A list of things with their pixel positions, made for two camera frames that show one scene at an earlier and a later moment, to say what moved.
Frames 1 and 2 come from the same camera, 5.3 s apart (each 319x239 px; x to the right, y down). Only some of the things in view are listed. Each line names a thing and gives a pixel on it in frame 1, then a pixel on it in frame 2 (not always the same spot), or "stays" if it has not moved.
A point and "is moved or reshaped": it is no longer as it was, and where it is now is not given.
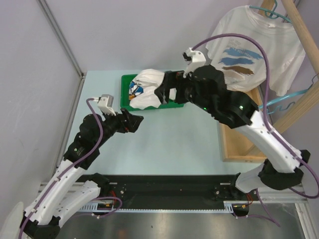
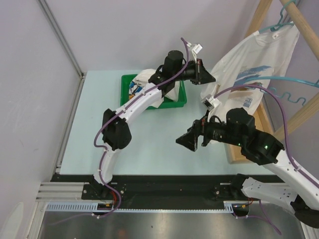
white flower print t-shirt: x=141 y=90 stays
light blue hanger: x=271 y=109 → x=316 y=85
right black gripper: x=172 y=79 → x=190 y=139
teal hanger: x=272 y=14 → x=276 y=27
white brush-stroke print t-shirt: x=240 y=60 is moved or reshaped
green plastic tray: x=126 y=80 stays
